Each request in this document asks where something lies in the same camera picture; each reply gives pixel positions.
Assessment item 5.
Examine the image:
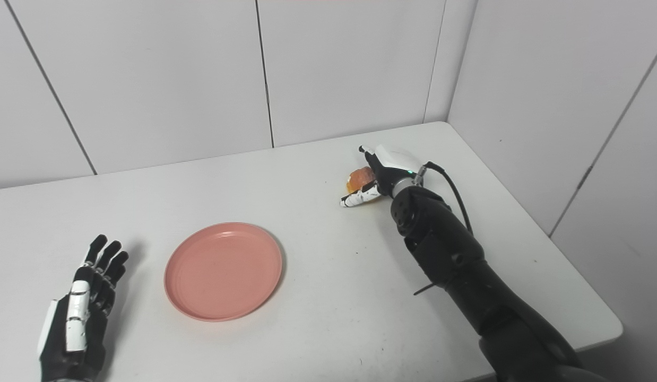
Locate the orange cream puff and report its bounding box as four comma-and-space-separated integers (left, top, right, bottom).
346, 167, 382, 196

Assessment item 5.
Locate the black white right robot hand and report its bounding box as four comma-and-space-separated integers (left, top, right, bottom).
340, 144, 422, 209

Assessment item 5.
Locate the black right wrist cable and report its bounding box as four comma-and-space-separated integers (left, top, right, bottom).
417, 162, 474, 235

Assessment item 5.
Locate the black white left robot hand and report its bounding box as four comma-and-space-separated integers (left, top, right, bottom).
38, 235, 129, 382

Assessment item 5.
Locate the pink round plate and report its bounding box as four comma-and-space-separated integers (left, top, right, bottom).
164, 222, 283, 322

